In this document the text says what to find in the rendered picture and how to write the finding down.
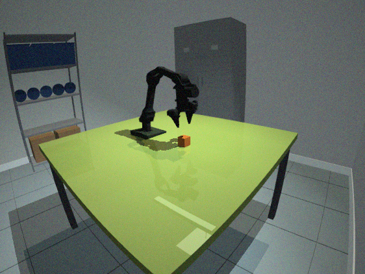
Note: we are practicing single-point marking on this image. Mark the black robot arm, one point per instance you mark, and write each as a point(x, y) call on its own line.
point(183, 88)

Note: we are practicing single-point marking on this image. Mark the orange block with dark blue square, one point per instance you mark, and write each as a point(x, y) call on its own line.
point(184, 141)

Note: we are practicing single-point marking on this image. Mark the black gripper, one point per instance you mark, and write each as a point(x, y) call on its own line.
point(174, 113)

